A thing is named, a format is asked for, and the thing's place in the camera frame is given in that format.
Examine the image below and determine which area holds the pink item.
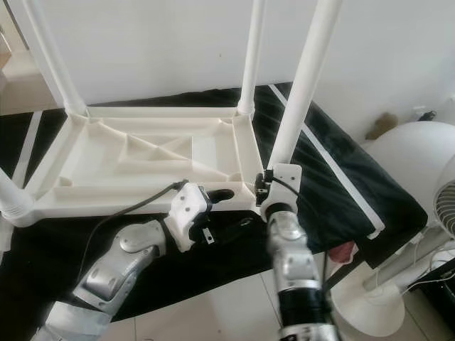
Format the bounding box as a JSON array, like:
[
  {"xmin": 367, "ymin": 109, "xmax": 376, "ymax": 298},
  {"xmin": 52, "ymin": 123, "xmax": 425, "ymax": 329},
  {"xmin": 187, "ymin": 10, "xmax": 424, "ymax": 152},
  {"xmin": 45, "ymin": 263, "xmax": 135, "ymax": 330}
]
[{"xmin": 331, "ymin": 242, "xmax": 360, "ymax": 262}]

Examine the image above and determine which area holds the dark metal bed leg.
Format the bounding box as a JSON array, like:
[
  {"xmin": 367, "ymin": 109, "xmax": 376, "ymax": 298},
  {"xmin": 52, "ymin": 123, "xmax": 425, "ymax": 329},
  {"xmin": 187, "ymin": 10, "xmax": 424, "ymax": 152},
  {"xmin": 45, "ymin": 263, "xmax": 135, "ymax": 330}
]
[{"xmin": 321, "ymin": 259, "xmax": 353, "ymax": 293}]

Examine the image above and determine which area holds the brown plush object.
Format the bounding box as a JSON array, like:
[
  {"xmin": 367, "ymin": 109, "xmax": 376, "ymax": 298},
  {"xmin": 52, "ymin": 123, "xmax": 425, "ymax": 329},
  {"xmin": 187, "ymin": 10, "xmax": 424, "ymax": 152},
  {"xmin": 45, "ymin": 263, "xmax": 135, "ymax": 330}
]
[{"xmin": 366, "ymin": 112, "xmax": 399, "ymax": 140}]

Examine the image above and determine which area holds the white standing fan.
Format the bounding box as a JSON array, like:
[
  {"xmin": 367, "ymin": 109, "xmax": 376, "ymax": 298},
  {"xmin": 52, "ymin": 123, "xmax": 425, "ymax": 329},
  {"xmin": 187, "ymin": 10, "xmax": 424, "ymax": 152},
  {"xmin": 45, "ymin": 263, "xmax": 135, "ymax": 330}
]
[{"xmin": 334, "ymin": 121, "xmax": 455, "ymax": 338}]

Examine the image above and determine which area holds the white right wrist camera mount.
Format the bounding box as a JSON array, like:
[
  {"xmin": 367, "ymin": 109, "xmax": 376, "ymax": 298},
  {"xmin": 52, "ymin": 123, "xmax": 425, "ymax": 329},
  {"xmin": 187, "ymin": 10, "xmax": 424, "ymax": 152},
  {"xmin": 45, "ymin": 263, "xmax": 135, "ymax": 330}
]
[{"xmin": 259, "ymin": 163, "xmax": 301, "ymax": 217}]

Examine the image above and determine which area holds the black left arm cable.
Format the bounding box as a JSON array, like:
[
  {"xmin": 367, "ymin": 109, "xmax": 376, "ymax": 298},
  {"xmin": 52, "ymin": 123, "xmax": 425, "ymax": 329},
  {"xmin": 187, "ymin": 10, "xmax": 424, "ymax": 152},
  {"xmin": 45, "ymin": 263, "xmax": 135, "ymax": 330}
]
[{"xmin": 78, "ymin": 180, "xmax": 189, "ymax": 285}]

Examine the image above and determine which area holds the wall socket with black plug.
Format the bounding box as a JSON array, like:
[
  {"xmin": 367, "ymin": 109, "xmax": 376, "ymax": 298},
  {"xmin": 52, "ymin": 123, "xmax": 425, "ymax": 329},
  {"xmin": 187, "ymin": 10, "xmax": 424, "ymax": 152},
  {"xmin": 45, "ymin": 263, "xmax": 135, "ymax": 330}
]
[{"xmin": 416, "ymin": 107, "xmax": 439, "ymax": 122}]

